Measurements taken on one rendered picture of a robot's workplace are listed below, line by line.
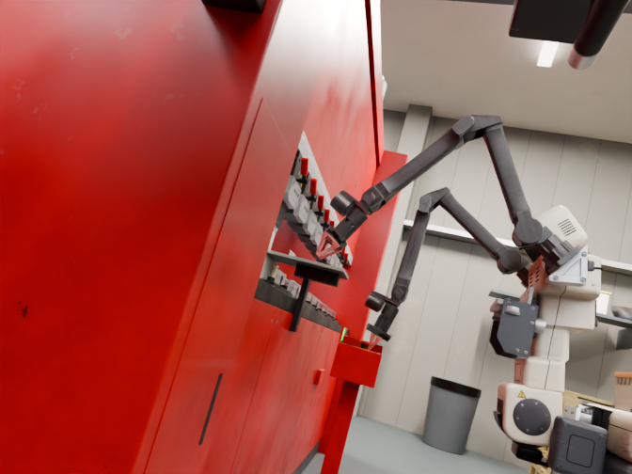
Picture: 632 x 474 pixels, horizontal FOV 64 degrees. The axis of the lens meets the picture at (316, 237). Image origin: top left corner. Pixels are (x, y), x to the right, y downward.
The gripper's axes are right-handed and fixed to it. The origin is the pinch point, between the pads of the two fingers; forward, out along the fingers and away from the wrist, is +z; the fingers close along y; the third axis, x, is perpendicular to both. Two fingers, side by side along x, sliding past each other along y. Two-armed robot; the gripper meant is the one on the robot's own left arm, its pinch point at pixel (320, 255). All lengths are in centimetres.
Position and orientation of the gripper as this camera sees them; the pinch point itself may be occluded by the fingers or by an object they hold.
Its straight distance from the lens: 165.4
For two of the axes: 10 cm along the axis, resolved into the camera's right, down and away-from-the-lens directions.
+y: -1.4, -2.3, -9.6
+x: 7.0, 6.7, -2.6
